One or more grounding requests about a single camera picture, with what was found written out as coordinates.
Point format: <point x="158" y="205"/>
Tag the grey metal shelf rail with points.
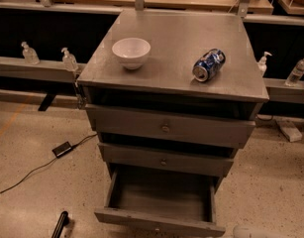
<point x="47" y="70"/>

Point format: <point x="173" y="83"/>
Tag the grey drawer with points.
<point x="202" y="130"/>
<point x="157" y="200"/>
<point x="165" y="160"/>

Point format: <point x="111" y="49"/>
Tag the grey top drawer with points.
<point x="202" y="130"/>

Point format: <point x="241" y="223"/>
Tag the grey bottom drawer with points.
<point x="157" y="200"/>

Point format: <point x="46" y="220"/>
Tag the grey wooden drawer cabinet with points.
<point x="165" y="82"/>

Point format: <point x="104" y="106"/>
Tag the white ceramic bowl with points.
<point x="131" y="53"/>

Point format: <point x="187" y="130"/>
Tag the black cylindrical object on floor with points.
<point x="62" y="221"/>

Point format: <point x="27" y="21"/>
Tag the clear pump bottle far left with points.
<point x="29" y="54"/>

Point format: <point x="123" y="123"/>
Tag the black power adapter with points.
<point x="62" y="150"/>

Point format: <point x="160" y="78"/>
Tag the grey middle drawer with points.
<point x="165" y="160"/>

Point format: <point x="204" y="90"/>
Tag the clear pump bottle near cabinet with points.
<point x="69" y="60"/>

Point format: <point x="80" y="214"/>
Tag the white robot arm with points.
<point x="242" y="231"/>

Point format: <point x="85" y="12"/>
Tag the crushed blue soda can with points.
<point x="208" y="65"/>

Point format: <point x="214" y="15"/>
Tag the white block on floor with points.
<point x="289" y="130"/>

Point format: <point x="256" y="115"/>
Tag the clear water bottle right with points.
<point x="295" y="74"/>

